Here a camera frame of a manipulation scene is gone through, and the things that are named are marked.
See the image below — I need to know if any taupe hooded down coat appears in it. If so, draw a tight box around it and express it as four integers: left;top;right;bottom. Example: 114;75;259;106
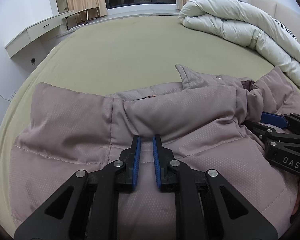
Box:
9;64;300;240

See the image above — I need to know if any white folding table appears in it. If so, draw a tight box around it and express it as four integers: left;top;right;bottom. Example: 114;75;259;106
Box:
62;7;100;30

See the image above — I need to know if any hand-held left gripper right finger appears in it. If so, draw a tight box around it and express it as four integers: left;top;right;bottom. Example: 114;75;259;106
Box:
152;134;278;240

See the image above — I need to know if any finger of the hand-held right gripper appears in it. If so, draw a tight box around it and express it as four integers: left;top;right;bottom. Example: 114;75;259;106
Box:
261;112;300;136
245;120;300;144

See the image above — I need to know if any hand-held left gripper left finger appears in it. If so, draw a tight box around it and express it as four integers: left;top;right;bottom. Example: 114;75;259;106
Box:
14;135;142;240

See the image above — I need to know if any white wall-mounted desk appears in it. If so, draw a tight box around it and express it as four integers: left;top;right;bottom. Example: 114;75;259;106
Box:
4;10;75;58

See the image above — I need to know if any bed with olive sheet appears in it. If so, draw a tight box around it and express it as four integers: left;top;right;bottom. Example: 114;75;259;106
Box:
0;15;300;230

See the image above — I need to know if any beige upholstered headboard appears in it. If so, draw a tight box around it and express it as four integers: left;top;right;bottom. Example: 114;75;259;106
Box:
247;0;300;48

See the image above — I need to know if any white duvet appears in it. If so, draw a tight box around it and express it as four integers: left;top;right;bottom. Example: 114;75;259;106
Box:
178;0;300;98

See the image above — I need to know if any zebra print pillow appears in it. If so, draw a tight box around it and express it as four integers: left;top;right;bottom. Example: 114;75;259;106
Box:
274;17;299;42

